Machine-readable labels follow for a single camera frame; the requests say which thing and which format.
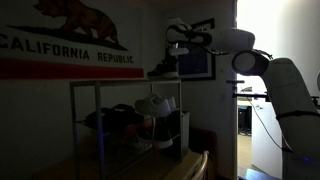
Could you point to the black sneaker white sole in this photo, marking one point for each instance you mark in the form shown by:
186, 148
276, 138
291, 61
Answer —
163, 70

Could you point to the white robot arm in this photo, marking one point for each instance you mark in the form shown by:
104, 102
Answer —
296, 113

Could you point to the white sneaker rear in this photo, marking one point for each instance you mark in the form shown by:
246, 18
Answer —
172, 103

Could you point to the metal shoe rack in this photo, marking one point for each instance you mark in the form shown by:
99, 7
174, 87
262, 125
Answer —
178, 150

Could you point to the dark sneaker bottom shelf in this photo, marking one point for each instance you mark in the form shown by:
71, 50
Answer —
161, 133

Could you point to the framed picture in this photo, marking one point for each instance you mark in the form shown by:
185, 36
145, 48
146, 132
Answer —
198, 64

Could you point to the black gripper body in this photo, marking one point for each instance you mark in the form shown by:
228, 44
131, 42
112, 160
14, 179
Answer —
170, 61

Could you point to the wooden chair back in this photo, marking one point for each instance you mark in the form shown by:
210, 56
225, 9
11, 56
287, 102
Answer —
200, 172

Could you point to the California Republic flag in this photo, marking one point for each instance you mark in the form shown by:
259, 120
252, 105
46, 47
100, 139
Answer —
70, 39

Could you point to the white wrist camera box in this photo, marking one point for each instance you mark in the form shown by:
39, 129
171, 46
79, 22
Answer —
178, 51

